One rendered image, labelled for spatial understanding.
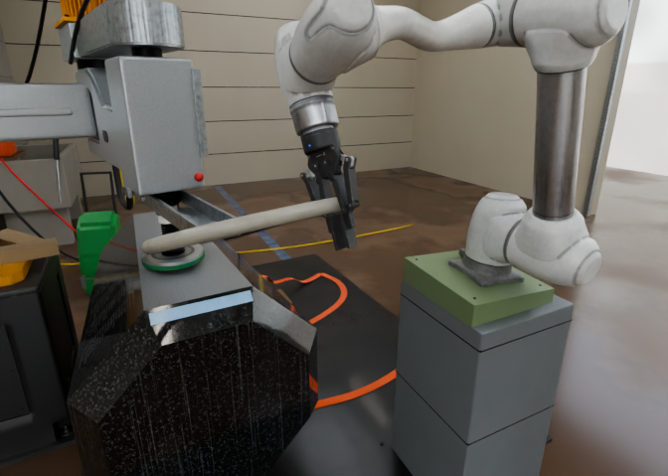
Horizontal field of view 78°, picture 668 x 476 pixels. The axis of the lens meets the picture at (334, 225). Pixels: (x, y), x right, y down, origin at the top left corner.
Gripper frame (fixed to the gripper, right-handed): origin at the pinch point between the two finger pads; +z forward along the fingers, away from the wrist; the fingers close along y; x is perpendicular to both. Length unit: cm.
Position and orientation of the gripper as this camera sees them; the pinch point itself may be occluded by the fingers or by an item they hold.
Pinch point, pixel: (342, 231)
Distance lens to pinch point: 82.1
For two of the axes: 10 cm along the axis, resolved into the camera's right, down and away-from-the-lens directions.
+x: -6.0, 1.6, -7.9
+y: -7.7, 1.8, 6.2
